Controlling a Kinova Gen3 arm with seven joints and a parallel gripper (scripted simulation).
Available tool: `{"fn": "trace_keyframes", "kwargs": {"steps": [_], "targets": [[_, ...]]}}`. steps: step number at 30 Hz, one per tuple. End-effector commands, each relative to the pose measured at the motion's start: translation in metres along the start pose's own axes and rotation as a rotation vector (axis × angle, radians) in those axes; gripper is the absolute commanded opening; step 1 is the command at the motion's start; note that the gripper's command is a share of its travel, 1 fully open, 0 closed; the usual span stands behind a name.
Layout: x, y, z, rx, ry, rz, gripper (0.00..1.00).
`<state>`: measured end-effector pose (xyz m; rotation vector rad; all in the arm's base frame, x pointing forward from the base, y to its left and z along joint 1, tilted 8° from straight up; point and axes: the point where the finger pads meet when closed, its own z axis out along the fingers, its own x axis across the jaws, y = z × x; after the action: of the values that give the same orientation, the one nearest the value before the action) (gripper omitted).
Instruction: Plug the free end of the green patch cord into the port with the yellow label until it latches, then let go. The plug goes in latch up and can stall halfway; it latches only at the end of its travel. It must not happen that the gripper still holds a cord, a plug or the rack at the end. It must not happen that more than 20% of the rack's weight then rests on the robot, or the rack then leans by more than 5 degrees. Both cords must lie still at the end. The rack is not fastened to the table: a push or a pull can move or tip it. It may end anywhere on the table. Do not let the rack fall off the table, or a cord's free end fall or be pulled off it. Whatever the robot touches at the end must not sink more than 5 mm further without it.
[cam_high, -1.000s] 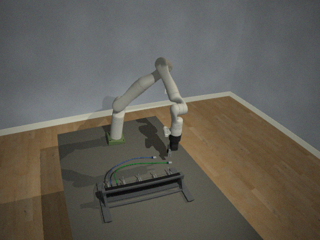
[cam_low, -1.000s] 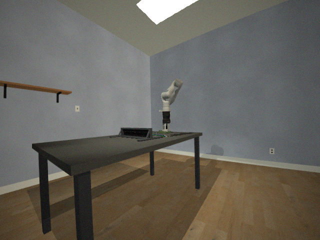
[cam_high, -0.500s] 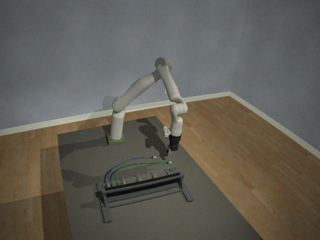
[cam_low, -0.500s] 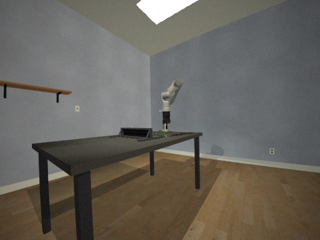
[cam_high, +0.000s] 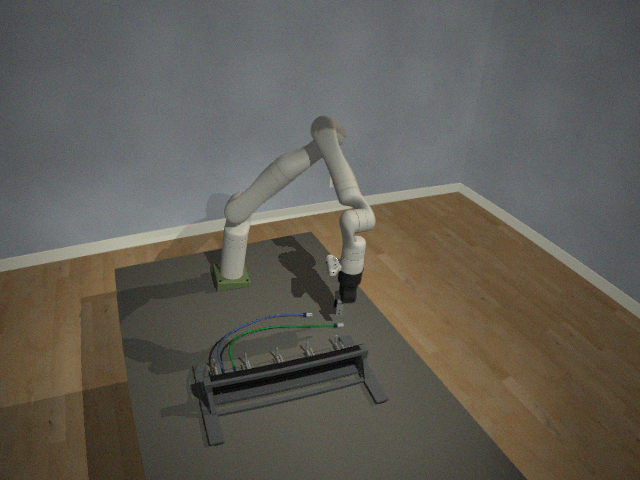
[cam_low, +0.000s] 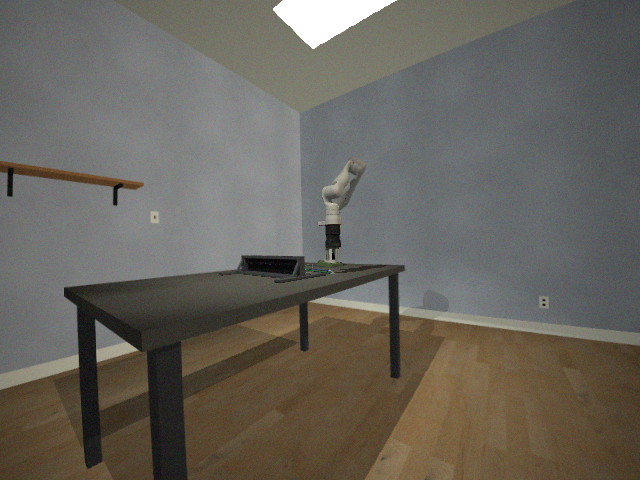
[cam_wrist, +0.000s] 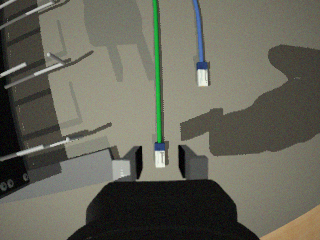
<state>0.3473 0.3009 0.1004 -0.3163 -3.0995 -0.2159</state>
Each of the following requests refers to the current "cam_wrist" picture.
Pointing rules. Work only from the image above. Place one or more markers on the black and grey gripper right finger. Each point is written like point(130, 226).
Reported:
point(192, 166)

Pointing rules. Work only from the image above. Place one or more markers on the green patch cord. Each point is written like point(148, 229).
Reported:
point(157, 70)

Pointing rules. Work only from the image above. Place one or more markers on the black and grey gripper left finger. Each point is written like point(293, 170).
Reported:
point(129, 167)

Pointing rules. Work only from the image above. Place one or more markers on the blue patch cord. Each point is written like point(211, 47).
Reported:
point(199, 31)

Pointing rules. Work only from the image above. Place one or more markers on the white plug with blue boot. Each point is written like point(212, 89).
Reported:
point(202, 74)

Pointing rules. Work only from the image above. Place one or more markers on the white and dark blue cable plug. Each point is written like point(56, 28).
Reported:
point(160, 154)

